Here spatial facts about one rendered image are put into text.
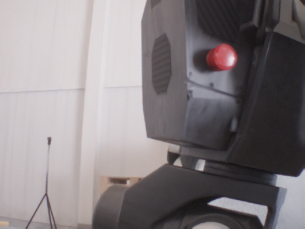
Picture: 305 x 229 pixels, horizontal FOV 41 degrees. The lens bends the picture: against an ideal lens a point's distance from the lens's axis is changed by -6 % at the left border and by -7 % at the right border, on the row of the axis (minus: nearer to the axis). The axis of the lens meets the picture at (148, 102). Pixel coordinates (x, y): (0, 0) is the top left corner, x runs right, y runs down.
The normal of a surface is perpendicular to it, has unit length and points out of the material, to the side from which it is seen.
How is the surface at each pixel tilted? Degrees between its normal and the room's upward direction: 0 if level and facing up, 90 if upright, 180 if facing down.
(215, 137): 122
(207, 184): 90
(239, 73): 98
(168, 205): 90
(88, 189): 90
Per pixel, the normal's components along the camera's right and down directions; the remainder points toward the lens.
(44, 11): -0.31, -0.22
